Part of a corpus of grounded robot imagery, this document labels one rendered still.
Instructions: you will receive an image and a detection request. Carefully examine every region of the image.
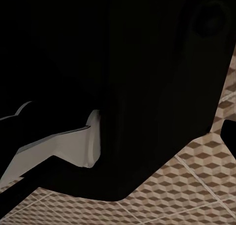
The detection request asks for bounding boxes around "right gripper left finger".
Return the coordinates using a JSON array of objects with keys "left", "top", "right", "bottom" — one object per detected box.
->
[{"left": 0, "top": 120, "right": 26, "bottom": 178}]

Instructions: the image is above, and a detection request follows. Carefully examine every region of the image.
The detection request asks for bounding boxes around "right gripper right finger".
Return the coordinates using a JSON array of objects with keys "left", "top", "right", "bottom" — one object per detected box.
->
[{"left": 220, "top": 119, "right": 236, "bottom": 159}]

